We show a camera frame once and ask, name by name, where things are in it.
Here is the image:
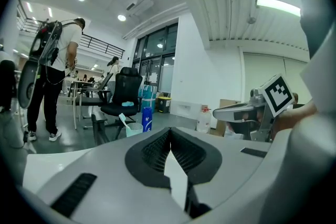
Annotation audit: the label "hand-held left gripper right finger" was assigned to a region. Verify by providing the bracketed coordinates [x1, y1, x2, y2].
[170, 127, 272, 219]

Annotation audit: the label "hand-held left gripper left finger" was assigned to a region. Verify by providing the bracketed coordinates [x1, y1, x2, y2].
[36, 127, 192, 222]

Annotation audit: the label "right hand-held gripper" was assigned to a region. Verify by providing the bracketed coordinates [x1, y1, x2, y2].
[212, 73, 295, 143]

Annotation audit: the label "person's right forearm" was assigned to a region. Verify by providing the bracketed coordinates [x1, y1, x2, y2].
[271, 101, 318, 140]

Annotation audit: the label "cardboard box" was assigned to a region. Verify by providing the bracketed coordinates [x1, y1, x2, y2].
[209, 99, 242, 137]

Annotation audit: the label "clear jug with red label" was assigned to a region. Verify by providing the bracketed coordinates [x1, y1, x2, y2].
[196, 105, 212, 133]

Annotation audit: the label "white window blinds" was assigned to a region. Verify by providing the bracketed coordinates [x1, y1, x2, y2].
[242, 52, 313, 109]

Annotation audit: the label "white toothbrush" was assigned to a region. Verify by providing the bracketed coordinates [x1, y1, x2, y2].
[118, 112, 132, 130]

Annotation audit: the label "black bin with yellow lid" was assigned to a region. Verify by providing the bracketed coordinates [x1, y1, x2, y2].
[157, 96, 172, 114]

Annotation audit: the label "blue bottle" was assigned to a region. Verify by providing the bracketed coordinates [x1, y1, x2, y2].
[141, 106, 153, 133]

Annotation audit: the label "stack of blue packs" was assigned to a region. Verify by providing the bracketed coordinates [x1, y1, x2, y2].
[138, 84, 158, 113]

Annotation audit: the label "black office chair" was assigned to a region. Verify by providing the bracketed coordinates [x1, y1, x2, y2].
[100, 67, 144, 137]

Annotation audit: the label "black framed glass doors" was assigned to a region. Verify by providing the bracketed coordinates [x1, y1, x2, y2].
[132, 23, 180, 99]

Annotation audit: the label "white table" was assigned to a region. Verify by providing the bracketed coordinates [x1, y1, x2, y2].
[70, 79, 93, 130]

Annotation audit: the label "long ceiling light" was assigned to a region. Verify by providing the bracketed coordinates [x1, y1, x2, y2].
[255, 0, 302, 17]

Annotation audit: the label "grey round mesh panel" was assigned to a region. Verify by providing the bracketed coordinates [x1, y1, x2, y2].
[17, 58, 42, 110]

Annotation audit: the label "black railing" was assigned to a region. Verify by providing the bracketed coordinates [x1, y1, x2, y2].
[16, 0, 127, 60]

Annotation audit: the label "person's dark shirt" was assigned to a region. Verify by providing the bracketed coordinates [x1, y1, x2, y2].
[292, 0, 336, 59]

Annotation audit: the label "white ceiling air conditioner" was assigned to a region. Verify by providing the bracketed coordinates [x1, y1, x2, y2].
[125, 0, 155, 17]

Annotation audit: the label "black backpack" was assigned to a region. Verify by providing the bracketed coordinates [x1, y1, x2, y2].
[28, 20, 64, 67]

